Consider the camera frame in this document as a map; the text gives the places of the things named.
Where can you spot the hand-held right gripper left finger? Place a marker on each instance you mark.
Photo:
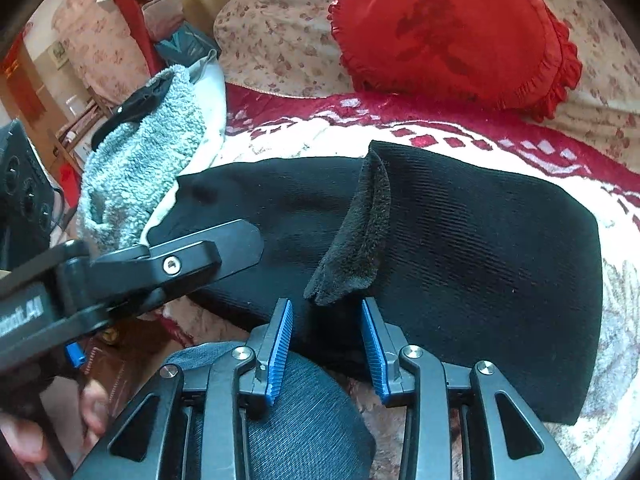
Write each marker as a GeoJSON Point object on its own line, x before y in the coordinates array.
{"type": "Point", "coordinates": [280, 350]}

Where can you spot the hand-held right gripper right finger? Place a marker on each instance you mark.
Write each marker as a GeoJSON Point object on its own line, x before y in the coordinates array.
{"type": "Point", "coordinates": [375, 355]}

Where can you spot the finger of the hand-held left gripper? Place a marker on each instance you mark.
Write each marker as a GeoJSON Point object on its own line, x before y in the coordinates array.
{"type": "Point", "coordinates": [190, 260]}

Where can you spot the black pants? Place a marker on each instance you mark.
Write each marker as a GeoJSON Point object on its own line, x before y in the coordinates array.
{"type": "Point", "coordinates": [475, 260]}

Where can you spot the person's left hand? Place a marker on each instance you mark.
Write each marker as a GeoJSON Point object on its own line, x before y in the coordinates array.
{"type": "Point", "coordinates": [95, 415]}

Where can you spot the person's leg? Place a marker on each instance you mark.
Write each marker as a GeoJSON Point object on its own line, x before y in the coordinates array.
{"type": "Point", "coordinates": [310, 435]}

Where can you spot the grey terry towel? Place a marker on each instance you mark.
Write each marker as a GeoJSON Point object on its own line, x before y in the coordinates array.
{"type": "Point", "coordinates": [135, 175]}

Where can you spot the brown patterned cloth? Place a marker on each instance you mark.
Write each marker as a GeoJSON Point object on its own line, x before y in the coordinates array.
{"type": "Point", "coordinates": [130, 370]}

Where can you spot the black device box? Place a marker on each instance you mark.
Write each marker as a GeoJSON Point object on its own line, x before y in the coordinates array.
{"type": "Point", "coordinates": [22, 195]}

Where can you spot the small black object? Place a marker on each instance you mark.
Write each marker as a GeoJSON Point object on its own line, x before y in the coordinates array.
{"type": "Point", "coordinates": [125, 115]}

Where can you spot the wooden shelf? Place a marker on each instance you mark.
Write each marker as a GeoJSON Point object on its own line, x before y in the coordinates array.
{"type": "Point", "coordinates": [75, 135]}

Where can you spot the red and white patterned blanket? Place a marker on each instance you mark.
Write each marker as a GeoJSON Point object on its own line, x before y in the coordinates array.
{"type": "Point", "coordinates": [310, 127]}

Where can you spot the pink floral cloth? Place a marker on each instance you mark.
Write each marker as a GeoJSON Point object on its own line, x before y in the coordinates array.
{"type": "Point", "coordinates": [95, 45]}

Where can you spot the red cloth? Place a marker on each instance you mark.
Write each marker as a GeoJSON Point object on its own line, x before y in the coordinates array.
{"type": "Point", "coordinates": [130, 20]}

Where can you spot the red heart-shaped frilled pillow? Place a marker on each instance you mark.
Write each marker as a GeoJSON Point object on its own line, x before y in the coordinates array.
{"type": "Point", "coordinates": [450, 25]}

